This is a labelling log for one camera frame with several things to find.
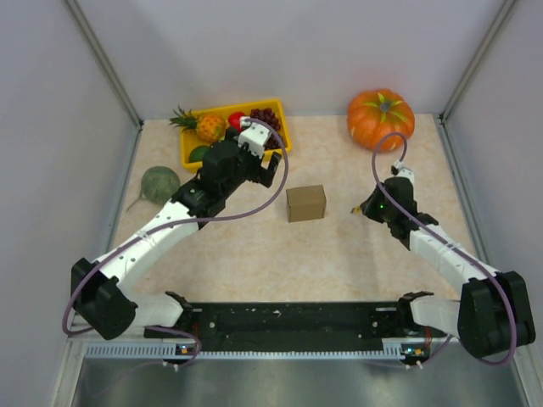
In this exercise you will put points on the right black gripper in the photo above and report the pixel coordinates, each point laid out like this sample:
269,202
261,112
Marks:
368,207

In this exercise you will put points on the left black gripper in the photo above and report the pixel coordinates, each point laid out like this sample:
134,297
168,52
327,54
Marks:
260,175

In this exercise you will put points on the brown cardboard express box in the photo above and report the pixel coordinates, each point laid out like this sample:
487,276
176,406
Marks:
306,203

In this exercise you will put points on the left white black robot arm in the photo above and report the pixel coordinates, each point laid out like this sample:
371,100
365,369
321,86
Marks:
101,290

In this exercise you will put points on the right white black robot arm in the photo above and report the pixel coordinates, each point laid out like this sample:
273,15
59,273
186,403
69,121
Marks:
466,275

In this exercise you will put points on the purple toy grapes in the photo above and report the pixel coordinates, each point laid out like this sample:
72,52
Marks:
268,116

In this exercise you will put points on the red toy tomato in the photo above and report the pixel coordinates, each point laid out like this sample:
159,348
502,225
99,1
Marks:
235,119

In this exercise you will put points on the green toy lime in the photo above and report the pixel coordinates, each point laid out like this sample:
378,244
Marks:
198,153

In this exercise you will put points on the toy pineapple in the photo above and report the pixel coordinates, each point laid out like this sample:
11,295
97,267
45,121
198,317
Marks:
206,127

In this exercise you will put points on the yellow plastic tray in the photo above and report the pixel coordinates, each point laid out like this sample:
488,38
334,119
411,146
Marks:
188,141

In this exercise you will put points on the green toy melon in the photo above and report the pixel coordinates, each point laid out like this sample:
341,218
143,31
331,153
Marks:
157,185

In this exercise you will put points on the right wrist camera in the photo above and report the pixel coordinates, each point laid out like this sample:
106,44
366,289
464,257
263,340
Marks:
399,169

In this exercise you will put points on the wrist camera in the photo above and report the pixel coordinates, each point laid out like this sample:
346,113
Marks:
399,169
254,135

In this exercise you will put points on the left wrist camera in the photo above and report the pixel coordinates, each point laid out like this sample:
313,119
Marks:
254,135

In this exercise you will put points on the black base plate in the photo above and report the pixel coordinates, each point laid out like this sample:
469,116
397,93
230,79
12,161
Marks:
302,326

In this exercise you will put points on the aluminium rail frame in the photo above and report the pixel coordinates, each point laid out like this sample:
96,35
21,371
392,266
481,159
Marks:
484,326

